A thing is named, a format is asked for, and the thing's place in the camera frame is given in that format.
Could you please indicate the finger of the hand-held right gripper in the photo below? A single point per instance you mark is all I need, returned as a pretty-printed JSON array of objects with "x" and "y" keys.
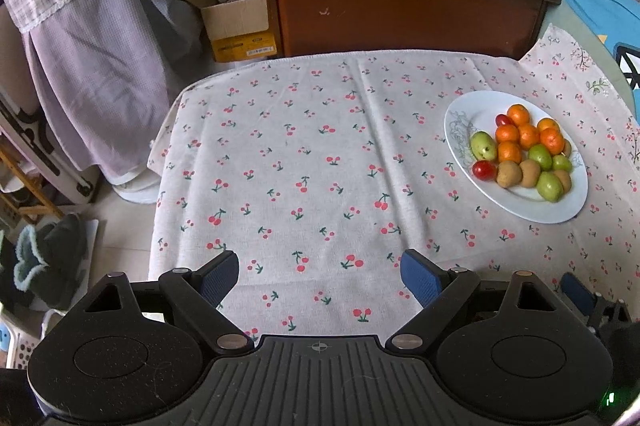
[{"x": 577, "y": 291}]

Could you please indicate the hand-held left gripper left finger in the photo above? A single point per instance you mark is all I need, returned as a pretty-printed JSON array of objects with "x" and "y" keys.
[{"x": 220, "y": 277}]

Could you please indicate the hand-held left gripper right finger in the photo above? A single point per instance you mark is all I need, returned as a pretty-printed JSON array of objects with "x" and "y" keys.
[{"x": 420, "y": 278}]

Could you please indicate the white plate with line drawing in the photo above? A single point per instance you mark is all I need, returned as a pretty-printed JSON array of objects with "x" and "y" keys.
[{"x": 555, "y": 208}]

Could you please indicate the green lime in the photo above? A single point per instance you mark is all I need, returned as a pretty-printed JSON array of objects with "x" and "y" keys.
[
  {"x": 540, "y": 157},
  {"x": 550, "y": 187},
  {"x": 561, "y": 163}
]

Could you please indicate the red cherry tomato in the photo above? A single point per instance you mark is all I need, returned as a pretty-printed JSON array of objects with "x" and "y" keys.
[
  {"x": 484, "y": 170},
  {"x": 503, "y": 119}
]

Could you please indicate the green pear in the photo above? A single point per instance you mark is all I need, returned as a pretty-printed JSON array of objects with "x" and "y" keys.
[{"x": 483, "y": 145}]

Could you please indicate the white round base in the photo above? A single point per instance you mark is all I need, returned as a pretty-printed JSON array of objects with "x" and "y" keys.
[{"x": 135, "y": 193}]

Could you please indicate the green fuzzy slipper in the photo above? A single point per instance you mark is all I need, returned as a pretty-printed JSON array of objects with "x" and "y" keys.
[
  {"x": 55, "y": 256},
  {"x": 7, "y": 266}
]

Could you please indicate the cherry print cloth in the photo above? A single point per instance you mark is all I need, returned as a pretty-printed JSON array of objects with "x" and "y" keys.
[{"x": 300, "y": 131}]

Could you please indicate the wooden stool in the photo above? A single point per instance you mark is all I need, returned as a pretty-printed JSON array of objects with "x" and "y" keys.
[{"x": 30, "y": 186}]

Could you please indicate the white plastic basket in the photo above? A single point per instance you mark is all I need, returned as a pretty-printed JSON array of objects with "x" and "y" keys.
[{"x": 20, "y": 346}]

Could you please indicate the lilac cloth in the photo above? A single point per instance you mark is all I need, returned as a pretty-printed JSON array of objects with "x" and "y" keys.
[{"x": 100, "y": 71}]

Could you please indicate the cardboard box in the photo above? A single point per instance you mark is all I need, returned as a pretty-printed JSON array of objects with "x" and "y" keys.
[{"x": 240, "y": 26}]

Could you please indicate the black and white frame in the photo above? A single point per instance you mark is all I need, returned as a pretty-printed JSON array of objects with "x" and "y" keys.
[{"x": 45, "y": 141}]

